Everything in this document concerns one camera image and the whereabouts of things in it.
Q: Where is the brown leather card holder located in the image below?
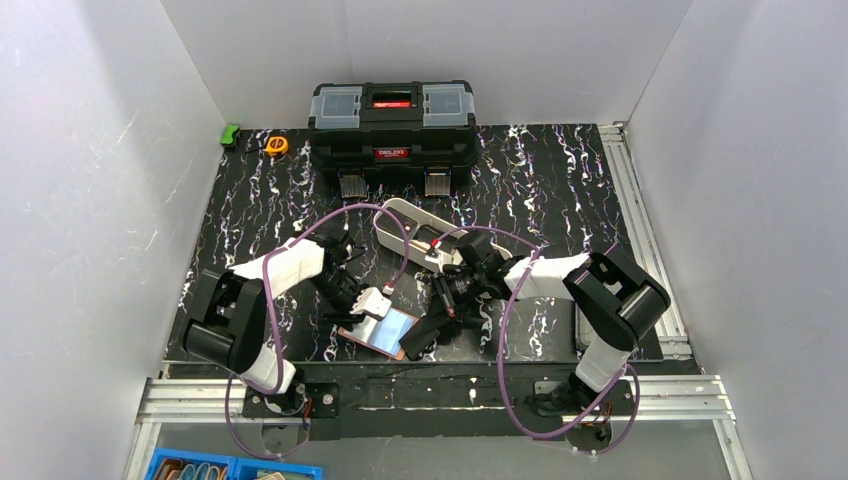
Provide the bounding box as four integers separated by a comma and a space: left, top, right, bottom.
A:
338, 308, 419, 360

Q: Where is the black VIP card stack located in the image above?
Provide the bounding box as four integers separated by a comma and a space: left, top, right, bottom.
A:
410, 225, 465, 255

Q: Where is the white plastic card tray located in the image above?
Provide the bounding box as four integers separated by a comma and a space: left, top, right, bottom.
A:
372, 197, 515, 274

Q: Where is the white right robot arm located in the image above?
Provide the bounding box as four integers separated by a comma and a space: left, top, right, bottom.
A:
399, 226, 672, 413

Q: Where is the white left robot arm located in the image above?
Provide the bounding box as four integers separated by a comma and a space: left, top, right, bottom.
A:
179, 233, 366, 418

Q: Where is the grey flat box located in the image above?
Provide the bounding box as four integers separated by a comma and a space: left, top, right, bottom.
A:
574, 306, 596, 352

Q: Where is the orange tape measure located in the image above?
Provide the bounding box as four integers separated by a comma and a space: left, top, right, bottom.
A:
264, 136, 290, 157

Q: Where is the black Delixi toolbox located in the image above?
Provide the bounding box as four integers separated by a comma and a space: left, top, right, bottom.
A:
308, 80, 482, 199

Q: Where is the green small tool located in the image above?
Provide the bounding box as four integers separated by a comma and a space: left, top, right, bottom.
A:
219, 124, 241, 149

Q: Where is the blue plastic bin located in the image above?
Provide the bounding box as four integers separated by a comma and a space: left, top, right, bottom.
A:
141, 448, 323, 479

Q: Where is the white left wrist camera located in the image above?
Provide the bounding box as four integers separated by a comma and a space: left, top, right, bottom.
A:
349, 287, 392, 324

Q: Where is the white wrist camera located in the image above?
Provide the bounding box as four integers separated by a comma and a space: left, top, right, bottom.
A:
349, 287, 392, 324
424, 234, 462, 273

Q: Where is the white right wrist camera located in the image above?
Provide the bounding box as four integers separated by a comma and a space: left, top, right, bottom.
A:
424, 234, 462, 273

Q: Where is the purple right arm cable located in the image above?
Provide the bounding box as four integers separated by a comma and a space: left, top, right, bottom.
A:
427, 225, 641, 458

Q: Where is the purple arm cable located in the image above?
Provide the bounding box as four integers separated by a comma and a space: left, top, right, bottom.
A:
427, 225, 641, 458
223, 203, 412, 462

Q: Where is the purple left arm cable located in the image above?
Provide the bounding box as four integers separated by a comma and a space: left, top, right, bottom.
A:
223, 203, 412, 462

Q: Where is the aluminium frame rail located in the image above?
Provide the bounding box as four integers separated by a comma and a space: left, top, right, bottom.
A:
599, 123, 753, 479

